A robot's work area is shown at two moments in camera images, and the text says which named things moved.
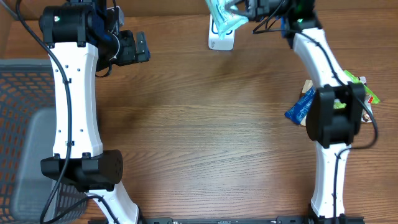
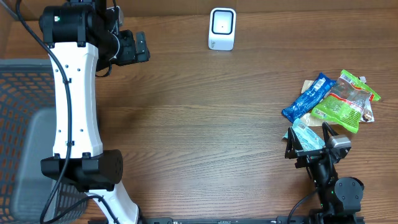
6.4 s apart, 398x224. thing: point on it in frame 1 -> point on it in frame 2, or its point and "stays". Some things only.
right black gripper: x=254 y=5 -> x=293 y=147
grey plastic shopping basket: x=27 y=132 stays
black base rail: x=233 y=220 stays
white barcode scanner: x=215 y=43 stays
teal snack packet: x=224 y=16 -> x=308 y=139
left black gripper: x=131 y=55 stays
